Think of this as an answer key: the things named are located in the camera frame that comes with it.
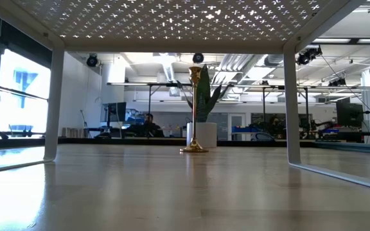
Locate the gold brass candlestick holder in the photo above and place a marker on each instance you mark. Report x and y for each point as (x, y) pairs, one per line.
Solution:
(194, 148)

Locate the green snake plant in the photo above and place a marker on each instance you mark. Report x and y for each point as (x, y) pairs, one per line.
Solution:
(208, 96)

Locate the white plant pot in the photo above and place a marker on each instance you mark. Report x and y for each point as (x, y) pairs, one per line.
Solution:
(210, 134)

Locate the person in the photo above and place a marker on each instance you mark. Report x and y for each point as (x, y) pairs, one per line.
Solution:
(274, 126)
(148, 128)

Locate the round black ceiling speaker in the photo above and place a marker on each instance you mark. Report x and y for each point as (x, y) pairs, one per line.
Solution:
(198, 57)
(92, 60)

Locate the white perforated metal shelf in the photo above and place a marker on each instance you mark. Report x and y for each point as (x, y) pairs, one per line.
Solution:
(175, 48)

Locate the black computer monitor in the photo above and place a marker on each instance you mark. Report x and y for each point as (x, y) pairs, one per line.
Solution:
(348, 114)
(116, 111)

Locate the wooden block row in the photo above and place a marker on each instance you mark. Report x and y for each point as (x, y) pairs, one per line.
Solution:
(72, 133)

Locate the ceiling light bar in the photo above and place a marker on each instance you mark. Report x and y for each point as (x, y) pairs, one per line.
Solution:
(332, 40)

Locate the black aluminium table frame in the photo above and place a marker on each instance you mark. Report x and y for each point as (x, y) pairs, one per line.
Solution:
(252, 143)

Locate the black ceiling camera cluster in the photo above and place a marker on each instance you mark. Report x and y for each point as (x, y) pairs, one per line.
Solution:
(308, 54)

